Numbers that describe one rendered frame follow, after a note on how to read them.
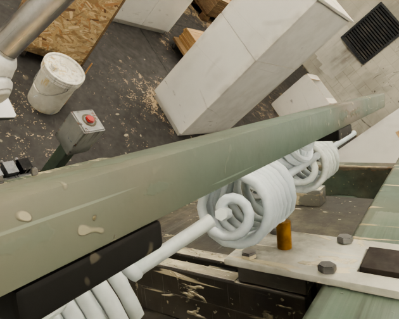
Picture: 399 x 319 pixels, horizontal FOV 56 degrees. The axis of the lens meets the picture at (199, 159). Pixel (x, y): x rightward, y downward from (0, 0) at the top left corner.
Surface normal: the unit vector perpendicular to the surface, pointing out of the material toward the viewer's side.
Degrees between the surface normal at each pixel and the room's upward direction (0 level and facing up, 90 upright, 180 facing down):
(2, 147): 0
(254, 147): 36
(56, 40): 90
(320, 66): 90
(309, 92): 90
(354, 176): 90
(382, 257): 55
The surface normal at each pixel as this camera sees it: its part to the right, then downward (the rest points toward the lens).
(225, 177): 0.83, 0.02
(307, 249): -0.09, -0.98
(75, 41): 0.31, 0.82
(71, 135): -0.54, 0.18
